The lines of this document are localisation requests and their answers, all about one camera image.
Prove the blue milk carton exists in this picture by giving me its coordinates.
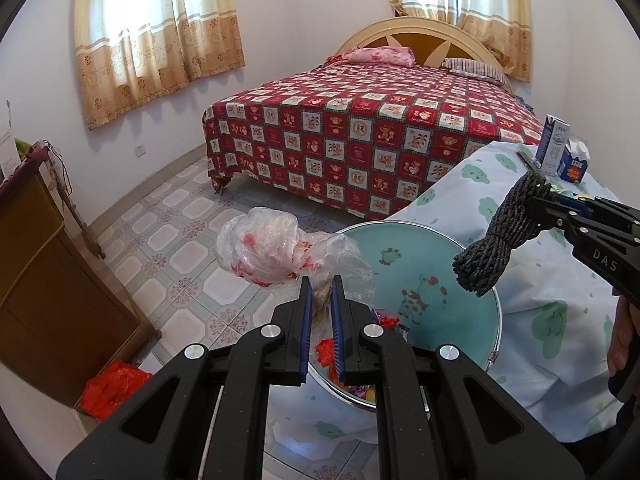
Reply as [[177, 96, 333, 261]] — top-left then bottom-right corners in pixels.
[[557, 140, 591, 183]]

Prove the teal enamel basin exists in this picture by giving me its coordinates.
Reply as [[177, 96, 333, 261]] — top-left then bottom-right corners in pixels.
[[306, 220, 502, 413]]

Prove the black rope bundle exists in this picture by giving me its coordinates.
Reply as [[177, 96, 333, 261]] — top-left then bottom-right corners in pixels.
[[452, 144, 553, 297]]

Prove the brown wooden cabinet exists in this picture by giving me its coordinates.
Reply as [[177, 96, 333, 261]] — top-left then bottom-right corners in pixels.
[[0, 141, 161, 406]]

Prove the clear plastic bag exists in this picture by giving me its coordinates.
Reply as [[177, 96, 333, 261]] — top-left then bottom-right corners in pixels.
[[216, 206, 377, 332]]

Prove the red plastic bag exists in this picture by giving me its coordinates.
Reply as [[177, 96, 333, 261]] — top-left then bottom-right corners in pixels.
[[315, 338, 337, 380]]

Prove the pink pillow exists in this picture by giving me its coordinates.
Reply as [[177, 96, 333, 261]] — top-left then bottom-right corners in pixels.
[[345, 46, 416, 67]]

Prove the red patterned bedspread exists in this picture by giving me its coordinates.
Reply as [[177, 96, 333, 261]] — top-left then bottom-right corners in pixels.
[[202, 62, 546, 222]]

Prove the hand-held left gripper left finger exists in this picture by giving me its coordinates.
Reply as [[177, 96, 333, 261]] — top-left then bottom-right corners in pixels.
[[56, 276, 313, 480]]

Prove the white milk carton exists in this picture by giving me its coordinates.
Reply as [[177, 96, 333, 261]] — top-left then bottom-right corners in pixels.
[[536, 114, 572, 178]]

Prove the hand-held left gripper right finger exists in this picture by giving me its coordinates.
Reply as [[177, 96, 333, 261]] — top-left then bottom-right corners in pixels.
[[330, 275, 585, 480]]

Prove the wooden bed headboard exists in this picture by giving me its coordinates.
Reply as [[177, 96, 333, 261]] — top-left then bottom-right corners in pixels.
[[335, 16, 515, 93]]

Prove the person's right hand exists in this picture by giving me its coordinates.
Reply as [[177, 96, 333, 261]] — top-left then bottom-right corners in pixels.
[[607, 295, 636, 376]]

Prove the wide beige window curtain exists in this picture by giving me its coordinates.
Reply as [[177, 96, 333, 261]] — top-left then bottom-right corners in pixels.
[[74, 0, 247, 132]]

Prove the striped pillow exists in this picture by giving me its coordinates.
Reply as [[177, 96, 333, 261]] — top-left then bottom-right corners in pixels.
[[442, 57, 508, 85]]

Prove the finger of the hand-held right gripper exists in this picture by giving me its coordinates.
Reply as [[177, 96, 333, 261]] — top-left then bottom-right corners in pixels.
[[552, 193, 640, 221], [529, 198, 640, 247]]

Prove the orange-red plastic bag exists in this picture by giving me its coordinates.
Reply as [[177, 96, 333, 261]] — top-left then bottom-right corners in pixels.
[[81, 360, 153, 421]]

